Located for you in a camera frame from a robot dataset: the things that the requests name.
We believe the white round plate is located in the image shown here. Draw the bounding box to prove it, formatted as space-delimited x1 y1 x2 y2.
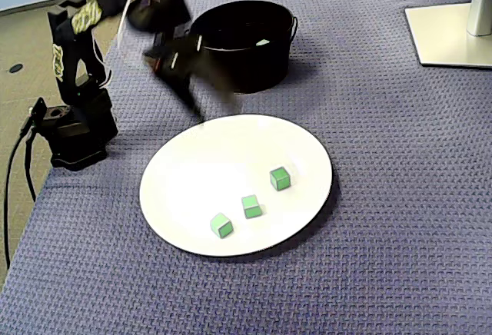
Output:
138 114 334 258

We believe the blue waffle cloth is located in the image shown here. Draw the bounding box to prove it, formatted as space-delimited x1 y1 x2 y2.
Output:
0 0 492 335

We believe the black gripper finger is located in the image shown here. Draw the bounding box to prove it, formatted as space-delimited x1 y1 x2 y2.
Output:
178 79 206 123
199 61 238 104

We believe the black cable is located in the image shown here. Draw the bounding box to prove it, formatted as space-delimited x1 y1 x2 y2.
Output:
23 134 38 202
2 129 32 270

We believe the white monitor stand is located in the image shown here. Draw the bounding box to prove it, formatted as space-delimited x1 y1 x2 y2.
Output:
404 0 492 69

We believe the black metal bucket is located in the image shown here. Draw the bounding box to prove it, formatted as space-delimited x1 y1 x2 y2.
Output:
188 0 299 95

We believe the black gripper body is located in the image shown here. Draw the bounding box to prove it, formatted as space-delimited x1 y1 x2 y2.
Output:
144 35 209 91

